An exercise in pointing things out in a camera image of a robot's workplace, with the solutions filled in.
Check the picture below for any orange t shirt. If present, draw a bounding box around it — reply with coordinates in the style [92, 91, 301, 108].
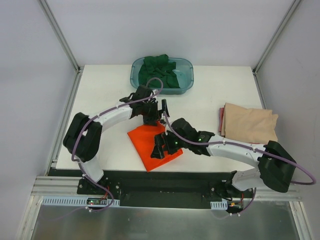
[127, 122, 183, 172]

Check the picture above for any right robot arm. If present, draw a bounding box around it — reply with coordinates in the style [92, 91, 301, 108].
[150, 118, 296, 198]

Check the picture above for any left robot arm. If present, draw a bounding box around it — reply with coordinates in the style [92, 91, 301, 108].
[62, 85, 168, 195]

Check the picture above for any teal plastic bin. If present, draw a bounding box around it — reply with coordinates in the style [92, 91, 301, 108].
[130, 57, 194, 95]

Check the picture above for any dark green t shirt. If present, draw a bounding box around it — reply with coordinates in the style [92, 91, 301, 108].
[138, 54, 180, 89]

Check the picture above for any pink folded t shirt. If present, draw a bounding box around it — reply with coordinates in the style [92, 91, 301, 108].
[218, 107, 225, 134]

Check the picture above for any beige folded t shirt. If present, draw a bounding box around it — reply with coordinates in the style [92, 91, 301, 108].
[221, 103, 279, 144]

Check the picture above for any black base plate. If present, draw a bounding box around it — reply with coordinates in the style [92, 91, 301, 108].
[48, 168, 257, 210]

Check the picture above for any right white cable duct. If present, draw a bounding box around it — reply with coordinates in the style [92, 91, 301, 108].
[210, 200, 228, 211]

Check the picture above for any white cable duct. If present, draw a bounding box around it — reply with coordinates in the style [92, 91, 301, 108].
[42, 196, 120, 208]
[210, 200, 228, 211]

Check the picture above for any left white cable duct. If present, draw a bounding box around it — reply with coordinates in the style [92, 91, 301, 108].
[42, 196, 120, 208]

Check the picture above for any left aluminium frame post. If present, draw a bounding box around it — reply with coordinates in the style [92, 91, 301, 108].
[37, 0, 82, 73]

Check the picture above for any aluminium frame post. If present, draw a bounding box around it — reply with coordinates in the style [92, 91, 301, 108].
[37, 0, 82, 73]
[252, 0, 303, 76]

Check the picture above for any right aluminium frame post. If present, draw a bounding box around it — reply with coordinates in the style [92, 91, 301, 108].
[252, 0, 303, 76]

